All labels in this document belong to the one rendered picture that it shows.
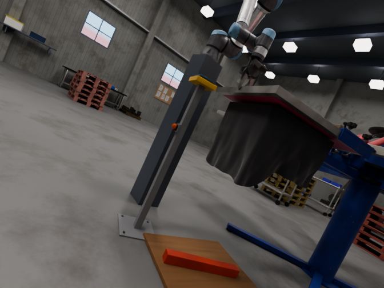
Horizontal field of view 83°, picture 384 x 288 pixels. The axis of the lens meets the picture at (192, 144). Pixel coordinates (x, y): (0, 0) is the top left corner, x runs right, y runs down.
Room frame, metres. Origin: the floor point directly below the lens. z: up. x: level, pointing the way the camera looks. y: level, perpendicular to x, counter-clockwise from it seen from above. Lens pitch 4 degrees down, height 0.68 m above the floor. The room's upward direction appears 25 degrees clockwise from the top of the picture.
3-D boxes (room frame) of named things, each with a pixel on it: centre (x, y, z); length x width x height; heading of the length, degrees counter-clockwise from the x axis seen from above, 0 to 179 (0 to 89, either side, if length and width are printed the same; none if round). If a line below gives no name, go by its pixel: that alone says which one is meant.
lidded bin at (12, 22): (7.31, 7.08, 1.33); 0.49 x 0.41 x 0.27; 130
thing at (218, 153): (1.26, -0.21, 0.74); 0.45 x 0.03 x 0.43; 24
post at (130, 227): (1.26, 0.09, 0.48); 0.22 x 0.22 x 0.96; 24
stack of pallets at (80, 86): (6.56, 3.53, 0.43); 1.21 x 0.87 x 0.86; 40
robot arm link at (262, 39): (1.25, -0.13, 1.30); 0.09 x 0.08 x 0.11; 18
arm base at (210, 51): (1.69, 0.16, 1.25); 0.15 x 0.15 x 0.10
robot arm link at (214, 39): (1.69, 0.15, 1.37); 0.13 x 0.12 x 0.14; 108
